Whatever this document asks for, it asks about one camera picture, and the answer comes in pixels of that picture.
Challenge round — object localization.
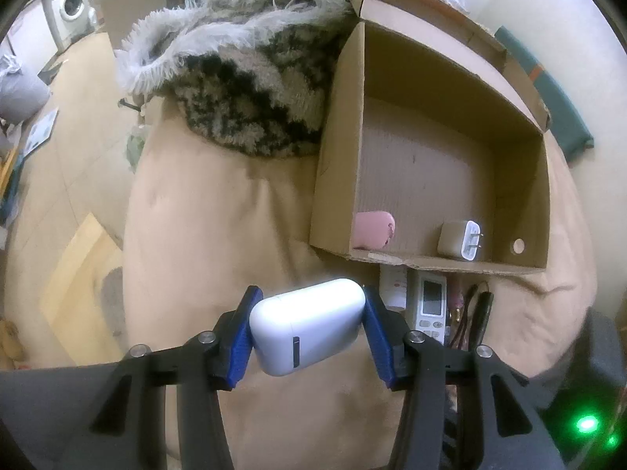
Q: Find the white remote control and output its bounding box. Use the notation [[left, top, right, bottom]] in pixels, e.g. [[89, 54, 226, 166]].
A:
[[406, 274, 449, 346]]

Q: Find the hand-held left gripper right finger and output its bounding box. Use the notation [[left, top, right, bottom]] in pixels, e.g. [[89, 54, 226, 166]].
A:
[[362, 285, 564, 470]]

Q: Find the white earbuds case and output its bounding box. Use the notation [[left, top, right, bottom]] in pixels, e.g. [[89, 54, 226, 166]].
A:
[[249, 278, 367, 377]]

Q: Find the grey bag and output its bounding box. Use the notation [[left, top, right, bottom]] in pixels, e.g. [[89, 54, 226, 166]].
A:
[[0, 54, 52, 123]]

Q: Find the paper sheet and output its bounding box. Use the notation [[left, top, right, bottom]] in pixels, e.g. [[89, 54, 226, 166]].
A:
[[24, 108, 60, 157]]

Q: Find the green cloth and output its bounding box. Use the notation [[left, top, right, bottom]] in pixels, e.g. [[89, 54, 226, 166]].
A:
[[125, 125, 148, 172]]

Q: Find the pink pouch case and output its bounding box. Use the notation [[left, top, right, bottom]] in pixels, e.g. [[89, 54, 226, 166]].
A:
[[353, 211, 397, 250]]

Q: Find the wooden board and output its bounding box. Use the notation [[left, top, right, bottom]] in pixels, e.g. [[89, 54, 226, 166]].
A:
[[39, 213, 125, 353]]

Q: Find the white charger plug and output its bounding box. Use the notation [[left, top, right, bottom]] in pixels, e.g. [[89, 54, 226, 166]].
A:
[[437, 220, 486, 261]]

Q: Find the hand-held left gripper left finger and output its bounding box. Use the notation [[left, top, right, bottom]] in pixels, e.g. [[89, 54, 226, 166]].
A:
[[61, 285, 265, 470]]

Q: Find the beige cabinet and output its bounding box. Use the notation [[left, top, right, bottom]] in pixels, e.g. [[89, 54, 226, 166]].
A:
[[95, 0, 167, 50]]

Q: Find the shaggy grey patterned blanket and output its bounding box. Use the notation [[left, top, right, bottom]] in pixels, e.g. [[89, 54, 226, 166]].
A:
[[115, 0, 461, 160]]

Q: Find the white washing machine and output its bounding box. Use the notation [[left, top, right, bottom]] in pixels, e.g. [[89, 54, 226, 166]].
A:
[[42, 0, 96, 52]]

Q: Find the cardboard box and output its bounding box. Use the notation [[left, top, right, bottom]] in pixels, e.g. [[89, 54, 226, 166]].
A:
[[308, 0, 553, 276]]

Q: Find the green cushion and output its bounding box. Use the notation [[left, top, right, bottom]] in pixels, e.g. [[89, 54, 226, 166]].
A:
[[495, 24, 596, 162]]

